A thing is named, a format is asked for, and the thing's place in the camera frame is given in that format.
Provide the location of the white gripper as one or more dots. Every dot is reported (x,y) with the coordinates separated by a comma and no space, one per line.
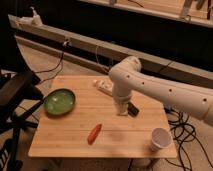
(122,101)

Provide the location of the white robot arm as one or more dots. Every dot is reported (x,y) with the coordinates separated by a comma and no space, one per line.
(126,77)

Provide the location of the black rectangular block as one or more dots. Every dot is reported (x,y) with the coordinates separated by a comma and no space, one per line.
(132,110)

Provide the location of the wooden table board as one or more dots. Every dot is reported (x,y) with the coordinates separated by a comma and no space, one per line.
(120,136)

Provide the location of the white paper cup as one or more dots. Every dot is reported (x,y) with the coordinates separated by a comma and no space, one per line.
(160,139)

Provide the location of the green bowl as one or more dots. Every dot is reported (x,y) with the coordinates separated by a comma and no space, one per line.
(59,102)

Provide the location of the long wooden beam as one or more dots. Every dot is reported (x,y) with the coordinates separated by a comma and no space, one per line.
(150,63)

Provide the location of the black office chair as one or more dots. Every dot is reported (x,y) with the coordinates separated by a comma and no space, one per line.
(16,89)

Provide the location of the white spray bottle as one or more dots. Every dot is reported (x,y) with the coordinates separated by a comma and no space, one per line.
(36,17)

